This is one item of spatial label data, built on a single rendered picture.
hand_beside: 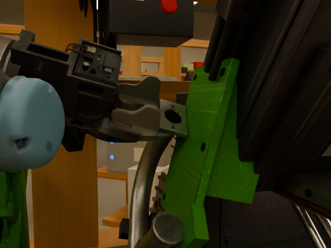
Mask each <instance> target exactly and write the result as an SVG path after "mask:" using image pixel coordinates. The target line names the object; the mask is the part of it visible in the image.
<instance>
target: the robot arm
mask: <svg viewBox="0 0 331 248"><path fill-rule="evenodd" d="M19 37H20V39H19V40H18V41H16V40H14V39H11V38H7V37H4V36H1V35H0V172H7V171H8V170H16V169H36V168H40V167H42V166H44V165H46V164H48V163H49V162H50V161H51V160H52V159H53V158H54V157H55V155H56V154H57V152H58V151H59V149H60V146H61V143H62V145H63V146H64V148H65V149H66V150H67V151H68V152H77V151H81V150H83V146H84V141H85V137H86V134H89V135H91V136H93V137H95V138H97V139H99V140H102V141H106V142H113V143H136V142H137V141H154V140H160V139H165V138H169V137H172V136H174V135H172V134H168V133H163V132H159V131H158V128H159V121H160V114H161V112H160V110H159V96H160V87H161V82H160V80H159V78H157V77H155V76H147V77H146V78H144V79H143V80H142V81H141V82H139V83H138V84H129V83H118V79H119V73H120V66H121V60H122V56H121V53H122V51H119V50H116V49H113V48H110V47H107V46H104V45H101V44H97V43H94V42H91V41H88V40H85V39H82V38H79V41H78V44H75V43H71V44H68V45H67V47H66V50H65V51H61V50H58V49H54V48H51V47H48V46H44V45H41V44H38V43H35V33H34V32H31V31H27V30H23V29H22V30H21V32H20V35H19ZM70 45H73V47H72V48H68V46H70ZM67 50H71V53H68V52H67ZM113 102H114V103H115V104H116V106H117V107H118V108H117V109H114V110H112V112H111V118H110V114H109V112H108V108H109V106H112V103H113ZM132 110H135V111H132Z"/></svg>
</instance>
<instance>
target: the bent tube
mask: <svg viewBox="0 0 331 248"><path fill-rule="evenodd" d="M159 110H160V112H161V114H160V121H159V128H158V131H159V132H163V133H168V134H172V135H176V136H180V137H184V138H186V137H187V135H188V130H187V117H186V106H185V105H181V104H178V103H174V102H170V101H167V100H163V99H160V100H159ZM172 138H173V137H169V138H165V139H160V140H154V141H147V143H146V145H145V147H144V150H143V152H142V155H141V157H140V160H139V164H138V167H137V171H136V175H135V179H134V183H133V188H132V196H131V205H130V219H129V236H128V248H134V246H135V244H136V243H137V242H138V240H139V239H140V238H141V237H142V236H144V235H146V233H147V232H148V230H149V204H150V195H151V188H152V183H153V179H154V175H155V172H156V169H157V166H158V163H159V160H160V158H161V156H162V154H163V152H164V150H165V149H166V147H167V146H168V144H169V142H170V141H171V139H172Z"/></svg>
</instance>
